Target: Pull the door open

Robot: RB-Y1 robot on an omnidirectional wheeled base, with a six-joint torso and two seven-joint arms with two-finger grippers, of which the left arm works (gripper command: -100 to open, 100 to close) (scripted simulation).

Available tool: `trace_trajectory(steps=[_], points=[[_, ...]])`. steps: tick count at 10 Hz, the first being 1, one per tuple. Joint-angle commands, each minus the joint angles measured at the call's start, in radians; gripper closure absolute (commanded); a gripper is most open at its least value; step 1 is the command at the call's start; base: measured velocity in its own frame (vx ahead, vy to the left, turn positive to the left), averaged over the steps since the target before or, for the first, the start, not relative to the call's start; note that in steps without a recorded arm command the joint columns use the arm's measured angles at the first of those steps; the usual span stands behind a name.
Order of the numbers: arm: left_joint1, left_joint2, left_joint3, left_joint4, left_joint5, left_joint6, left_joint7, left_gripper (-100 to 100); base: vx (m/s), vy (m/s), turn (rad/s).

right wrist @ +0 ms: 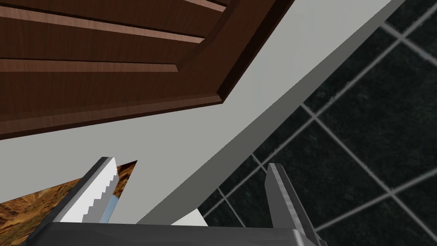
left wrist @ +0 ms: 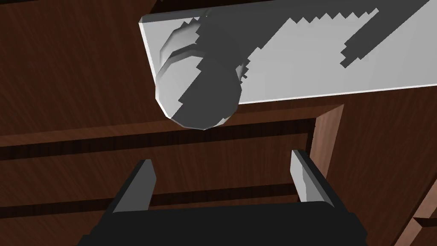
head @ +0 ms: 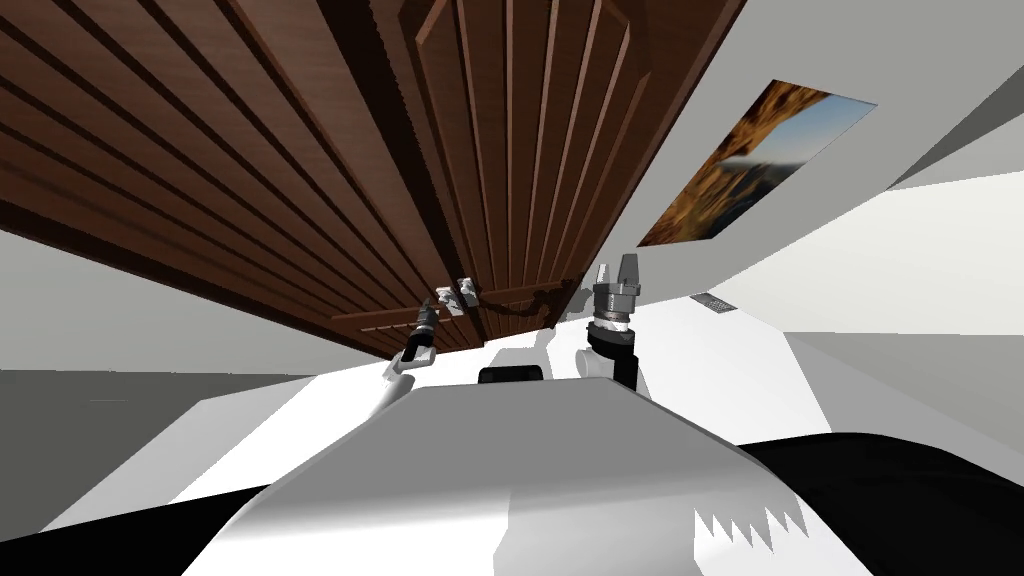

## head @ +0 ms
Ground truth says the grey and brown door handle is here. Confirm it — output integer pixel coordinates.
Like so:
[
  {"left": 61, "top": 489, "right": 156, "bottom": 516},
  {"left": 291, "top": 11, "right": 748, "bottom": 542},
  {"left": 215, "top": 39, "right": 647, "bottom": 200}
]
[{"left": 434, "top": 276, "right": 579, "bottom": 323}]

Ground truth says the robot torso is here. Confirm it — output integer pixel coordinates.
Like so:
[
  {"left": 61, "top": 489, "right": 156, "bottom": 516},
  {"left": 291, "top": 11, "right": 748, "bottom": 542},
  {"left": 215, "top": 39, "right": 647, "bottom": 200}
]
[{"left": 182, "top": 363, "right": 875, "bottom": 576}]

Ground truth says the brown panelled door leaf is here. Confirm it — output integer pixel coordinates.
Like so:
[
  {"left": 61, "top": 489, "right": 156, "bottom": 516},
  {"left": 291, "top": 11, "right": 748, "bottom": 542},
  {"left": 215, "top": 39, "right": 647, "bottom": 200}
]
[{"left": 319, "top": 0, "right": 750, "bottom": 350}]

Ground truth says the brown ribbed door leaf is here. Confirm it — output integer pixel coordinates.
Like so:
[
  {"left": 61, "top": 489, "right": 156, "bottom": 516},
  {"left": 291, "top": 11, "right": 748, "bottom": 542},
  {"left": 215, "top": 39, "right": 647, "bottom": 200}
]
[{"left": 0, "top": 0, "right": 486, "bottom": 360}]

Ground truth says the landscape picture on wall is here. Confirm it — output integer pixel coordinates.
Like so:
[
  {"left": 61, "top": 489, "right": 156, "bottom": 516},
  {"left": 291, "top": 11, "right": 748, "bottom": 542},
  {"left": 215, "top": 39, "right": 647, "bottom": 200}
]
[{"left": 636, "top": 79, "right": 880, "bottom": 249}]

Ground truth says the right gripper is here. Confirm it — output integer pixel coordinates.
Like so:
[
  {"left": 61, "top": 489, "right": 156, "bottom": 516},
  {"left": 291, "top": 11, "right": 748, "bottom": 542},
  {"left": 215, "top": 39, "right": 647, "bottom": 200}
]
[{"left": 591, "top": 253, "right": 642, "bottom": 320}]

